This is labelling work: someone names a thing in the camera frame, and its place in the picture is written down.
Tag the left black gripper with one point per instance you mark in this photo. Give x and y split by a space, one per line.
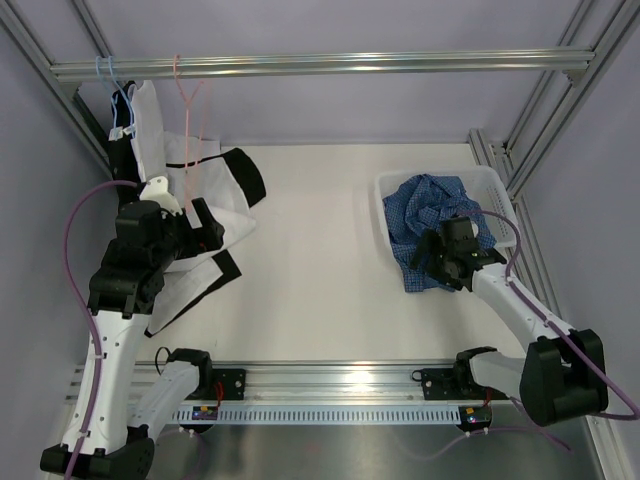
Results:
212 231

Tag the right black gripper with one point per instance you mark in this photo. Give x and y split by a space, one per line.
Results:
432 243

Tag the blue plaid shirt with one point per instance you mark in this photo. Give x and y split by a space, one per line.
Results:
424 202

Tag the blue wire hanger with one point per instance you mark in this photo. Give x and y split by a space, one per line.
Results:
116 91

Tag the pink wire hanger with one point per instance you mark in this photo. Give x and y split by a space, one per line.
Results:
191 143

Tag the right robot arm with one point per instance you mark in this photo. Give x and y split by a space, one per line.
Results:
561 374

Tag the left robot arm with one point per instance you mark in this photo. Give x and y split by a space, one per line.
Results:
105 438

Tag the white plastic basket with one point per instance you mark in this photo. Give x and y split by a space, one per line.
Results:
482 184

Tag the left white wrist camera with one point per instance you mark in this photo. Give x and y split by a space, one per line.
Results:
157 190

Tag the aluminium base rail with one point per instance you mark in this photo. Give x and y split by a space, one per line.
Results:
344 382

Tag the white slotted cable duct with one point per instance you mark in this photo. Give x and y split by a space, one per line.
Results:
317 415

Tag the aluminium hanging rail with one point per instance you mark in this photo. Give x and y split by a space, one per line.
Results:
546 59

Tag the right aluminium frame post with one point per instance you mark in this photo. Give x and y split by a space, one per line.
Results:
571 168

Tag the aluminium frame post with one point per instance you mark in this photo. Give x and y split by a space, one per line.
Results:
65 97
571 168

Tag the left aluminium frame post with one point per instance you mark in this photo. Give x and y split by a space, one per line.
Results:
65 97

